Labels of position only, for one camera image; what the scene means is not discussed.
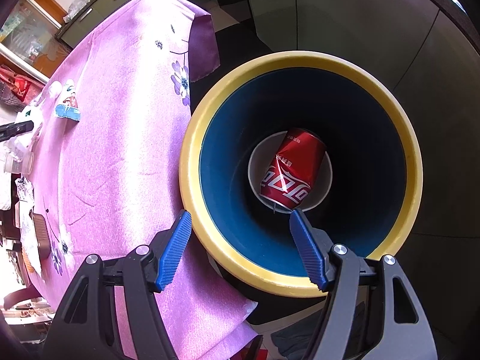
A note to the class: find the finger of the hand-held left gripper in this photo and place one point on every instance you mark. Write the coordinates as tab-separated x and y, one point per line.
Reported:
15	129

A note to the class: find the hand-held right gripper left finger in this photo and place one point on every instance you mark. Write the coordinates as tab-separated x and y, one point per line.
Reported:
174	247

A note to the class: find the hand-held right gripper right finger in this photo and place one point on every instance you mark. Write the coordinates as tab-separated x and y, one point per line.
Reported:
307	247

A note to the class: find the clear plastic bottle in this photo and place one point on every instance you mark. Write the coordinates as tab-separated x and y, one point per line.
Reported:
15	162

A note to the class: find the blue and white snack wrapper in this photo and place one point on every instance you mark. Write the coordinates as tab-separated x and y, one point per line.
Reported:
68	107

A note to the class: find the red soda can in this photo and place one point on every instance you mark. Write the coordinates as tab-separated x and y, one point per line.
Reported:
292	168

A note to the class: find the yellow-rimmed blue trash bin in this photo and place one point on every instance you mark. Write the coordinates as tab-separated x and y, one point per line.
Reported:
232	180

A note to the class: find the red bag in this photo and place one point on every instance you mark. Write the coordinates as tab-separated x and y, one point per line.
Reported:
15	86

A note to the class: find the white crumpled tissue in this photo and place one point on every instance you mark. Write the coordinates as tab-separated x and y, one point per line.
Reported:
58	88

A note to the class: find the pink floral tablecloth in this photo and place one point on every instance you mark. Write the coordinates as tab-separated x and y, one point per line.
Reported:
123	157

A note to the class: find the olive stove-side kitchen cabinet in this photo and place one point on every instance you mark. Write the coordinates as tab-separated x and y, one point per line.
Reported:
108	3

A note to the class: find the wooden door frame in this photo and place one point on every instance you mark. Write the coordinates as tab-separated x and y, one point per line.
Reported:
45	5

